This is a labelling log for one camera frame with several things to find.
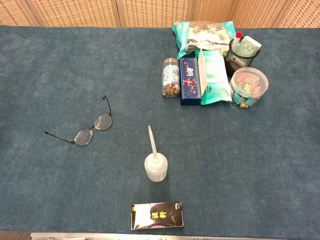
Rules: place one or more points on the teal wet wipes pack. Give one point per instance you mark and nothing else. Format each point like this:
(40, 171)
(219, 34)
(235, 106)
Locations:
(216, 75)

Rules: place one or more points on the clear snack jar blue label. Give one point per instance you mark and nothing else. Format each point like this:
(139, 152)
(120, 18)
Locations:
(171, 77)

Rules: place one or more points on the black box gold characters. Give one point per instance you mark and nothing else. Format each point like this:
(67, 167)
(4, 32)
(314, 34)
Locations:
(157, 216)

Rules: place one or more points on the teal white snack bag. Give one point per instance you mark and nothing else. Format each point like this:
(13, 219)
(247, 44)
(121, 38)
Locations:
(205, 37)

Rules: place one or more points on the green white small carton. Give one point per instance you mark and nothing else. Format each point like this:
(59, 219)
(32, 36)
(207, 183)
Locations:
(247, 47)

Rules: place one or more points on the clear tub of binder clips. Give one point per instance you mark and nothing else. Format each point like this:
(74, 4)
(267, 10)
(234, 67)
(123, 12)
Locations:
(248, 85)

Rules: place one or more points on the red-capped white marker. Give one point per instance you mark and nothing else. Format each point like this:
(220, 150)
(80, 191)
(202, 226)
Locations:
(237, 40)

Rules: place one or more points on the clear squeeze bottle long nozzle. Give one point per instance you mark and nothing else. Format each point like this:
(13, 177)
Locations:
(155, 170)

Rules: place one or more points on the dark blue rectangular box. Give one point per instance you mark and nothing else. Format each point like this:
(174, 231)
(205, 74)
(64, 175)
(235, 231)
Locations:
(190, 80)

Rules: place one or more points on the blue felt table cover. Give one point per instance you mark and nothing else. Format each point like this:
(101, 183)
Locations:
(75, 187)

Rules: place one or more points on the black mesh pen holder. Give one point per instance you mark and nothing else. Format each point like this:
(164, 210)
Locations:
(236, 62)

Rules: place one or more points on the black wire-frame eyeglasses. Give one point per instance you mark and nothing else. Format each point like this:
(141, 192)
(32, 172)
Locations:
(83, 137)

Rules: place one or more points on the woven wicker folding screen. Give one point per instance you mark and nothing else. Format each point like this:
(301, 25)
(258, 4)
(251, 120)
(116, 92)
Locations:
(75, 12)

